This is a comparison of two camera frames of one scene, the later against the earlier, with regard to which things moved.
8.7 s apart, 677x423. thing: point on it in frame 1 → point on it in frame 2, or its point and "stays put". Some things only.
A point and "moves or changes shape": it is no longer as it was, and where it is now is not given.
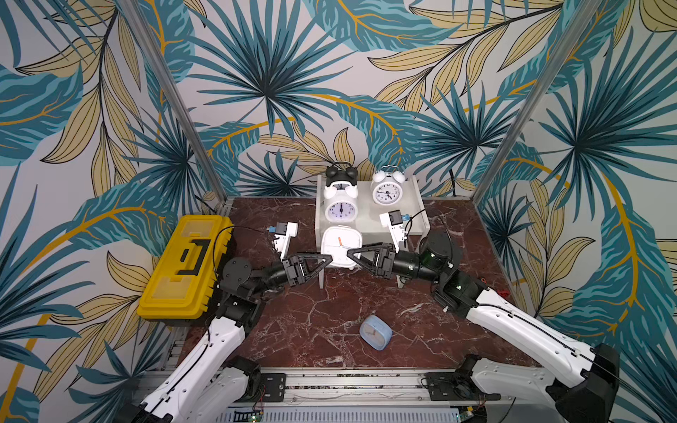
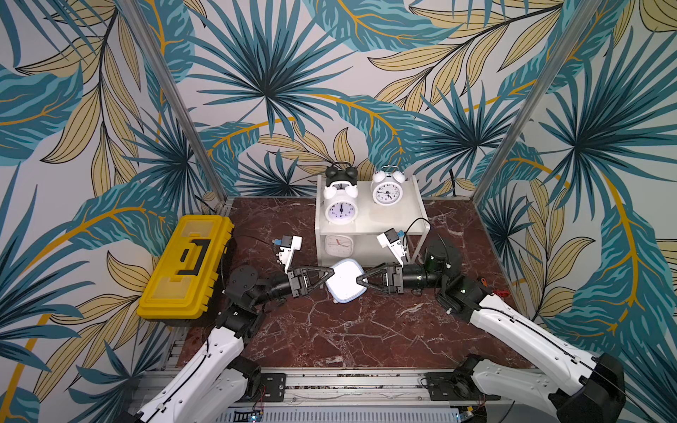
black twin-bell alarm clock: (341, 171) stays put
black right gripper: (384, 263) → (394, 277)
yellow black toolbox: (181, 287) stays put
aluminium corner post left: (203, 149) stays put
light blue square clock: (375, 332) → (342, 285)
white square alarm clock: (337, 241) moves or changes shape
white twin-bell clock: (387, 186) stays put
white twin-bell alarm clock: (341, 202) stays put
